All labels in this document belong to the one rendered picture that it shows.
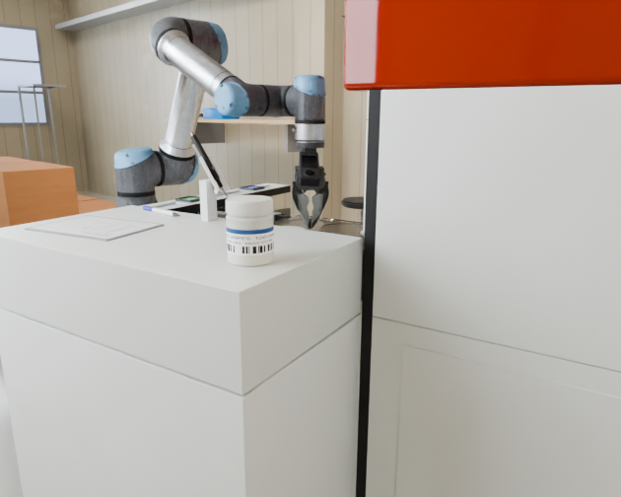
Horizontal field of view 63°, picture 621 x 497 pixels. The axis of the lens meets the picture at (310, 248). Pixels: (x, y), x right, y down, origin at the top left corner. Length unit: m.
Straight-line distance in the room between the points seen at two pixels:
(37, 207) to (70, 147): 5.07
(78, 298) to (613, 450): 0.86
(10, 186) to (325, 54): 2.43
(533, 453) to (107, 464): 0.72
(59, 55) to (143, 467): 8.07
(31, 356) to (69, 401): 0.12
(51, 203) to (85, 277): 2.86
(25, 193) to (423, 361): 3.07
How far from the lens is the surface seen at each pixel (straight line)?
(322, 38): 4.28
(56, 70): 8.71
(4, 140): 8.44
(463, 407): 0.96
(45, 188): 3.70
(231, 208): 0.74
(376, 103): 0.89
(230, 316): 0.67
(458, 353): 0.92
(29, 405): 1.18
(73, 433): 1.08
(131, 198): 1.69
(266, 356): 0.72
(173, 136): 1.70
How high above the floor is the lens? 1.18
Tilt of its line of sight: 15 degrees down
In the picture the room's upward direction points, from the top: straight up
